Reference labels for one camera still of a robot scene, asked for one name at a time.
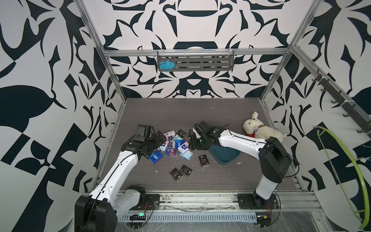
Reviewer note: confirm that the anime print tissue pack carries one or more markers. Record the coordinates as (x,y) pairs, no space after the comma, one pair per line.
(171,152)

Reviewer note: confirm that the cyan crumpled item in rack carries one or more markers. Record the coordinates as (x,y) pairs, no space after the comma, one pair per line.
(166,65)

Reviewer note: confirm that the grey slotted wall rack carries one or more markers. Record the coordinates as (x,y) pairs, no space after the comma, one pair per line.
(192,61)

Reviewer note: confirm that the pink blue Tempo tissue pack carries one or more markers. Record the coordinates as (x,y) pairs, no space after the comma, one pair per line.
(163,146)

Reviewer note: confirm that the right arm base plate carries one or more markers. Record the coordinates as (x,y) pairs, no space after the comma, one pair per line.
(253,201)

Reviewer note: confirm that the black Face tissue pack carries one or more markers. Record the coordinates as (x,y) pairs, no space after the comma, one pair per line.
(181,133)
(203,160)
(176,174)
(186,171)
(190,134)

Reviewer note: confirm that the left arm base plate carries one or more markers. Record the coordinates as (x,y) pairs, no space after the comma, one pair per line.
(150,202)

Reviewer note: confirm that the green hoop tube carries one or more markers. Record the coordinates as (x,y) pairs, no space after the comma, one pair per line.
(361,215)

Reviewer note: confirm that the teal plastic storage box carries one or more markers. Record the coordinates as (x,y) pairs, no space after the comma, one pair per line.
(224,155)

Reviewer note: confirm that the dark blue Tempo tissue pack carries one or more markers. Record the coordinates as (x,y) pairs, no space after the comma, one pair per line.
(156,157)

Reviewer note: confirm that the black round plug box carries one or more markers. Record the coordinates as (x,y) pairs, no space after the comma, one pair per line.
(263,221)

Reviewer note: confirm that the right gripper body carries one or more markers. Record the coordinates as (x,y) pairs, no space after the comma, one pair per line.
(198,142)

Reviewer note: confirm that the blue barcode tissue pack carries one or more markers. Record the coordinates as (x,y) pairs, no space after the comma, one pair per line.
(178,143)

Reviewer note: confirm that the small black electronics box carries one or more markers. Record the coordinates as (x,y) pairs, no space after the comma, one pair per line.
(138,217)

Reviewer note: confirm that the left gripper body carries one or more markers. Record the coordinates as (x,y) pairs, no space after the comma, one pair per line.
(153,142)

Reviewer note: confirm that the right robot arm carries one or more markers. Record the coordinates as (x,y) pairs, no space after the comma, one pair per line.
(273,158)

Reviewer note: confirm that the white plush toy dog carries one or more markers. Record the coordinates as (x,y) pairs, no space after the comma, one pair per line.
(257,128)

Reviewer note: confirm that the pink white Tempo tissue pack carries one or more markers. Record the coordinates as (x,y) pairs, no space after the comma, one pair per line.
(183,148)

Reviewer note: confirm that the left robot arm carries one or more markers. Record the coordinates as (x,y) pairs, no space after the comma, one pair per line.
(101,210)

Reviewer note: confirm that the white ribbed cable duct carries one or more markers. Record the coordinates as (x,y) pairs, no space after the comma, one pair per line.
(245,217)

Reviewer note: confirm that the light blue bunny tissue pack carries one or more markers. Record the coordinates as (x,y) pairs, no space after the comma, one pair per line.
(187,155)

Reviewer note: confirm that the teal cartoon tissue pack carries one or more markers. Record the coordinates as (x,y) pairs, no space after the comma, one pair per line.
(176,138)

